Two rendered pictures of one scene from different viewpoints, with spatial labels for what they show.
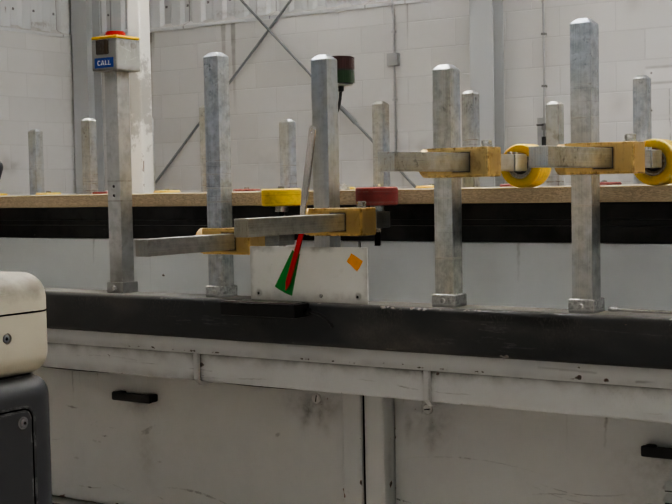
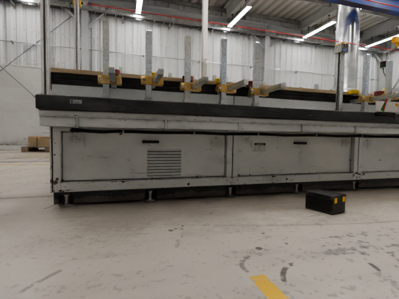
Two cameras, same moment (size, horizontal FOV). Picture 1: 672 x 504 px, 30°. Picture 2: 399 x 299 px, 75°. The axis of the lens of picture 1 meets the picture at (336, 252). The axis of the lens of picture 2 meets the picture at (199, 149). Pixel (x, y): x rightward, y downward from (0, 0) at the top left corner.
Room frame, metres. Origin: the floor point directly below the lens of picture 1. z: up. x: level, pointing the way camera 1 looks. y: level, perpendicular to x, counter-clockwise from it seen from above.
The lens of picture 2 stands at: (2.10, 2.74, 0.49)
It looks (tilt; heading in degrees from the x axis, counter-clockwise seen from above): 3 degrees down; 310
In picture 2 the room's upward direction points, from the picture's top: 1 degrees clockwise
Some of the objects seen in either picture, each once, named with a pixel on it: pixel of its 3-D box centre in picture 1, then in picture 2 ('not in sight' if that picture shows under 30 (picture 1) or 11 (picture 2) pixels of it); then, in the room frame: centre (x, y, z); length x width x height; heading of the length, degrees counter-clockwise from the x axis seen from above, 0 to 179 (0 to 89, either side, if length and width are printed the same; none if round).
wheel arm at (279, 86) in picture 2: not in sight; (264, 91); (2.91, 1.05, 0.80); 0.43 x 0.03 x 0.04; 146
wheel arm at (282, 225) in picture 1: (317, 224); not in sight; (2.19, 0.03, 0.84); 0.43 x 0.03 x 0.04; 146
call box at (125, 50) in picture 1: (116, 56); (341, 49); (2.57, 0.44, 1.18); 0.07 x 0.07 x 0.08; 56
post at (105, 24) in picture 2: not in sight; (105, 61); (3.53, 1.89, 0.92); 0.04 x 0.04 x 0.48; 56
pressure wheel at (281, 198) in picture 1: (281, 214); (353, 96); (2.52, 0.11, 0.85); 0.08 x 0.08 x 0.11
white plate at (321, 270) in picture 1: (307, 274); (387, 107); (2.28, 0.05, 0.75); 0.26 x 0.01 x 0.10; 56
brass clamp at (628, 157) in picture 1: (598, 158); not in sight; (2.00, -0.42, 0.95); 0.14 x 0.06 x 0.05; 56
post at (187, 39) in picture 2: not in sight; (187, 73); (3.26, 1.47, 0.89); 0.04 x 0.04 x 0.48; 56
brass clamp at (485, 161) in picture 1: (459, 162); not in sight; (2.13, -0.21, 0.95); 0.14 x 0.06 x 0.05; 56
